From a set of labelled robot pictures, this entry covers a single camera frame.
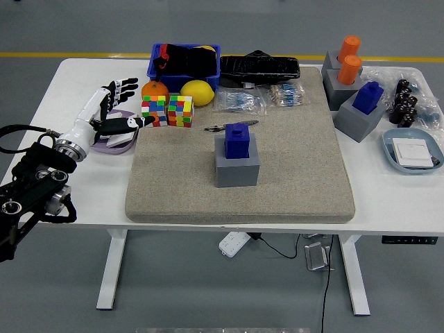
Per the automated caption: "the orange fruit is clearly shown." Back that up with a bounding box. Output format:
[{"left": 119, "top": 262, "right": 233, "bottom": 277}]
[{"left": 141, "top": 80, "right": 170, "bottom": 105}]

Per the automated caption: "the black cloth bag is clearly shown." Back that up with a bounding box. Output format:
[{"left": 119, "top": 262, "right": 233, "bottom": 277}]
[{"left": 153, "top": 43, "right": 218, "bottom": 78}]

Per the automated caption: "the white power strip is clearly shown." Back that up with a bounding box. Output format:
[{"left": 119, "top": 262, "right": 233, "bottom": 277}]
[{"left": 218, "top": 231, "right": 251, "bottom": 258}]

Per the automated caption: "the blue square seal with knob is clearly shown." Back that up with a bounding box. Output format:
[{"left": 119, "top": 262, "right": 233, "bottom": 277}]
[
  {"left": 352, "top": 81, "right": 385, "bottom": 116},
  {"left": 223, "top": 121, "right": 251, "bottom": 160}
]

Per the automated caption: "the small metal hand tool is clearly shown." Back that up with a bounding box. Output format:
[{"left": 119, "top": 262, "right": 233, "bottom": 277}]
[{"left": 203, "top": 119, "right": 260, "bottom": 133}]

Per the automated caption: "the black wrapped keyboard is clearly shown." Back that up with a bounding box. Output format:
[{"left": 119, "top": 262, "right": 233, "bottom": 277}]
[{"left": 219, "top": 49, "right": 301, "bottom": 85}]

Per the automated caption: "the clear bag of blue parts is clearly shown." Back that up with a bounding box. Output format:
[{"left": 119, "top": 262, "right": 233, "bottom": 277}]
[{"left": 414, "top": 99, "right": 444, "bottom": 131}]

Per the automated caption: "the grey cube seal holder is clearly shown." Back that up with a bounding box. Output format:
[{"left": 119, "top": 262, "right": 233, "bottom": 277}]
[
  {"left": 333, "top": 90, "right": 388, "bottom": 144},
  {"left": 323, "top": 68, "right": 364, "bottom": 112},
  {"left": 321, "top": 50, "right": 348, "bottom": 83},
  {"left": 214, "top": 133, "right": 261, "bottom": 189}
]

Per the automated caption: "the grey-brown table mat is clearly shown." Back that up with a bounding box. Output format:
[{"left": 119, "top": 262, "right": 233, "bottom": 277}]
[{"left": 124, "top": 66, "right": 357, "bottom": 225}]

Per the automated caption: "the black floor cable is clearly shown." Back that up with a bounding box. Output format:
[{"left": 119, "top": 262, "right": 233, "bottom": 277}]
[{"left": 319, "top": 234, "right": 336, "bottom": 333}]

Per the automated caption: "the clear bag of blue resistors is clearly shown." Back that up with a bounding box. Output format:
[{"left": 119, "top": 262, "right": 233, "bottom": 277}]
[{"left": 213, "top": 86, "right": 268, "bottom": 117}]

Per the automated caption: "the metal bracket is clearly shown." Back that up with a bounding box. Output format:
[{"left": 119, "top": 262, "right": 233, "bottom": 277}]
[{"left": 303, "top": 241, "right": 336, "bottom": 273}]

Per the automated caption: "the white table leg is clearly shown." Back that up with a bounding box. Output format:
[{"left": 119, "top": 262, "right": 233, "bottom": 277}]
[
  {"left": 339, "top": 234, "right": 371, "bottom": 316},
  {"left": 96, "top": 229, "right": 128, "bottom": 311}
]

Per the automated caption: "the black plug with cord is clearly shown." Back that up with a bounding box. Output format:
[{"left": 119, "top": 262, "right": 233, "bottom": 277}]
[{"left": 250, "top": 232, "right": 301, "bottom": 260}]

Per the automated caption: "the yellow lemon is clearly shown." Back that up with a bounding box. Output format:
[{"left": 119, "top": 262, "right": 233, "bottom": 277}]
[{"left": 179, "top": 79, "right": 216, "bottom": 107}]

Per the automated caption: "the black table control panel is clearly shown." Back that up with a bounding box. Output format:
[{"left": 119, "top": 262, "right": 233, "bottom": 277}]
[{"left": 382, "top": 235, "right": 437, "bottom": 246}]

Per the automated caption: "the multicolour puzzle cube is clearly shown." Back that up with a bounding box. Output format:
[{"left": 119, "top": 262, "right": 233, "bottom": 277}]
[
  {"left": 166, "top": 94, "right": 194, "bottom": 128},
  {"left": 141, "top": 94, "right": 169, "bottom": 128}
]

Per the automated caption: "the blue plastic bin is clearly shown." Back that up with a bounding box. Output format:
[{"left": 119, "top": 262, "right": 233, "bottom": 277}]
[{"left": 146, "top": 42, "right": 221, "bottom": 94}]

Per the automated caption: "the clear bag of black capacitors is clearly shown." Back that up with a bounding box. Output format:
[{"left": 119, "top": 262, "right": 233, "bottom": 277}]
[{"left": 362, "top": 65, "right": 438, "bottom": 129}]

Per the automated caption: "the white wall switch panel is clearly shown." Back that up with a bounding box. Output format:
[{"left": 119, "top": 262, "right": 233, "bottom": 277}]
[
  {"left": 105, "top": 133, "right": 138, "bottom": 149},
  {"left": 391, "top": 137, "right": 438, "bottom": 170}
]

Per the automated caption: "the white black-fingered left robot hand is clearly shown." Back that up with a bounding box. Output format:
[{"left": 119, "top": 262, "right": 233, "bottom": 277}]
[{"left": 57, "top": 77, "right": 156, "bottom": 147}]

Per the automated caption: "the orange cylinder seal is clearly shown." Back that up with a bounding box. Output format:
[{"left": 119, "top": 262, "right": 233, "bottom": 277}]
[
  {"left": 336, "top": 35, "right": 361, "bottom": 64},
  {"left": 336, "top": 54, "right": 363, "bottom": 86}
]

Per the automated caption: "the light blue dish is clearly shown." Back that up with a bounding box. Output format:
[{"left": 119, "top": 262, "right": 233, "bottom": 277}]
[{"left": 382, "top": 128, "right": 444, "bottom": 176}]

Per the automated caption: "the clear bag of tan resistors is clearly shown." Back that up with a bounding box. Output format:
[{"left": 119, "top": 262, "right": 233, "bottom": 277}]
[{"left": 258, "top": 82, "right": 308, "bottom": 108}]

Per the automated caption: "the purple dish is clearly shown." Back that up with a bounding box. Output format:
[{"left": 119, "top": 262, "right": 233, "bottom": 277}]
[{"left": 89, "top": 108, "right": 140, "bottom": 156}]

